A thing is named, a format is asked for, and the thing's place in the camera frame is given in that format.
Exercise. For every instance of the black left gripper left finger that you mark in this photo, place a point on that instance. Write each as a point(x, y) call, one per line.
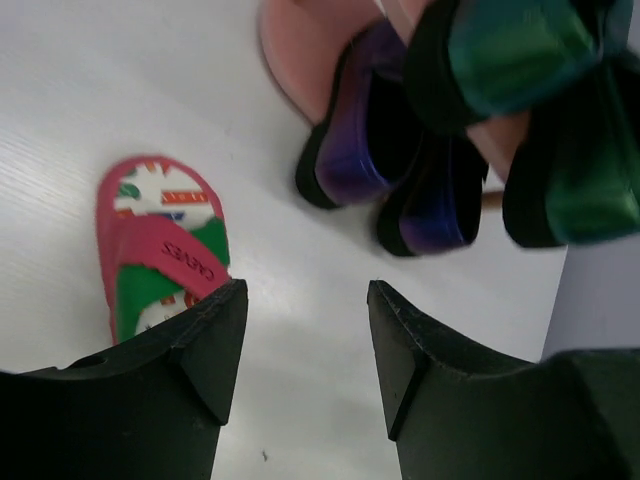
point(151, 407)

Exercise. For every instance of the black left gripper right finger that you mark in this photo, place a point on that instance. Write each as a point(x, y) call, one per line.
point(456, 409)

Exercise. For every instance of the red flip-flop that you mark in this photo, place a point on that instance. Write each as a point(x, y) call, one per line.
point(162, 242)

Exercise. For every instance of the purple loafer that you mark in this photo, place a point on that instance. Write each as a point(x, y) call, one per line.
point(370, 137)
point(437, 208)

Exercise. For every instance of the green loafer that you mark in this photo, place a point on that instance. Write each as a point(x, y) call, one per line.
point(575, 178)
point(470, 60)

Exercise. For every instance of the pink three-tier shoe shelf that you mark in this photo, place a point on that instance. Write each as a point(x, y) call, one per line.
point(302, 42)

